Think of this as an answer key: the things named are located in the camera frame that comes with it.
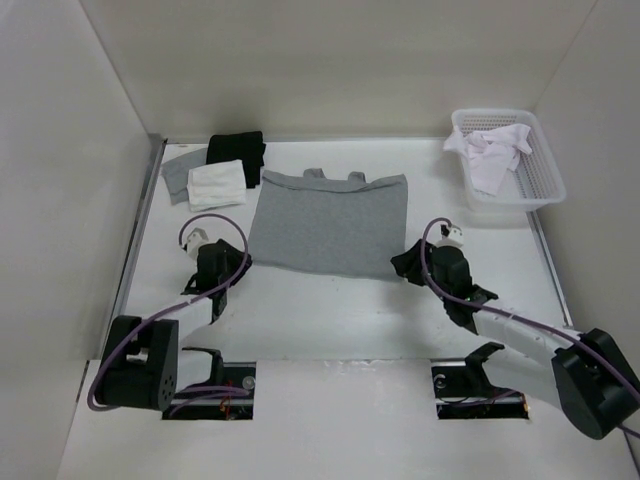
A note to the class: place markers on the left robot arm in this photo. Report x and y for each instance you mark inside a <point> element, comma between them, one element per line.
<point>147,362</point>

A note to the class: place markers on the folded white tank top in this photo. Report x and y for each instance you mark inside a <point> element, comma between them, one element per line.
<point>216,185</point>

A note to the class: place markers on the folded black tank top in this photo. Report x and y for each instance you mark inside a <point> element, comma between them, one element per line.
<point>248,147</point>

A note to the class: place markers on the grey tank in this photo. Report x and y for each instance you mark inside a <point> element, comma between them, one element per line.
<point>347,227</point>
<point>175,174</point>

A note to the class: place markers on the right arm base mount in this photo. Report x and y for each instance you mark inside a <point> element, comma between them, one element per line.
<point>463,392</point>

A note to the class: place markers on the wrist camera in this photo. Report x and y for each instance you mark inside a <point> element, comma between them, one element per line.
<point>451,236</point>
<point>196,239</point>

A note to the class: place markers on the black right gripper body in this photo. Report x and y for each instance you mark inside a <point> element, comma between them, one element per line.
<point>409,269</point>

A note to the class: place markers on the left metal table rail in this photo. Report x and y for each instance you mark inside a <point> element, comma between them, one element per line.
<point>158,145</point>

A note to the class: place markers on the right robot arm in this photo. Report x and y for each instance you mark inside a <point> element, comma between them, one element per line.
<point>585,375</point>

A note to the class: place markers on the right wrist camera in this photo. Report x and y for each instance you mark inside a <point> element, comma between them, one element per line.
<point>451,236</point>

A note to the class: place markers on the white tank top in basket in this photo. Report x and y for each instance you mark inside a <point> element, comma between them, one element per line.
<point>491,155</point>

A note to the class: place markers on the white plastic laundry basket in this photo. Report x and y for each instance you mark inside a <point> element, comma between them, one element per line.
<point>535,182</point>

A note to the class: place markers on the folded grey tank top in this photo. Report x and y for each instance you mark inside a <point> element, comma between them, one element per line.
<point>175,174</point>

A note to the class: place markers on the right metal table rail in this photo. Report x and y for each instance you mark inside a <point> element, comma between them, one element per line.
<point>545,253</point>

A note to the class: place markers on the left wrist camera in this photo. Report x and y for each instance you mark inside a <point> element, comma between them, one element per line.
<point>196,239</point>

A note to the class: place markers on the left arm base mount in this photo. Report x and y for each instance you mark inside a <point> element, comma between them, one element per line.
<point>228,396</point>

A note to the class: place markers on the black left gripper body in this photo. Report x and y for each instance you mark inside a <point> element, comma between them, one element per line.
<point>231,262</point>

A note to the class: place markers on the metal table rail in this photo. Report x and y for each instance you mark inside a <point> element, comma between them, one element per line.
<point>545,253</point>
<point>158,145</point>

